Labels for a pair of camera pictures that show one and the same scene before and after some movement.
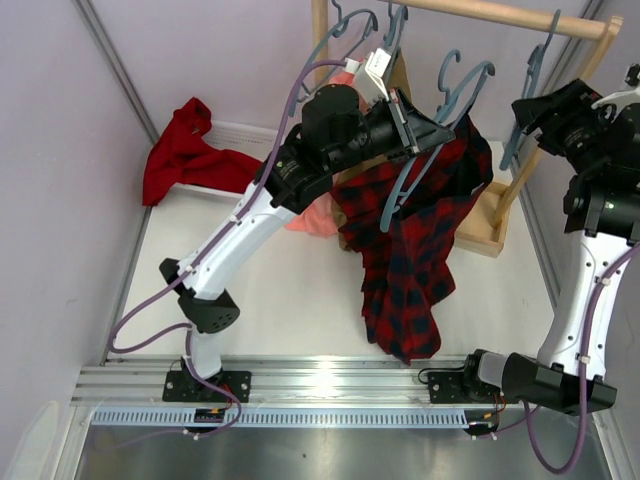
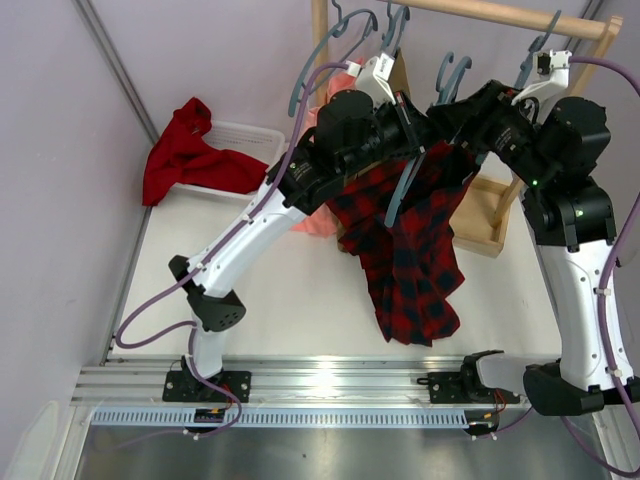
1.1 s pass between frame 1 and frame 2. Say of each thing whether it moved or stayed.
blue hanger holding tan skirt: stayed
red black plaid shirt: moved
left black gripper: stayed
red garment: stayed
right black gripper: moved
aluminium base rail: stayed
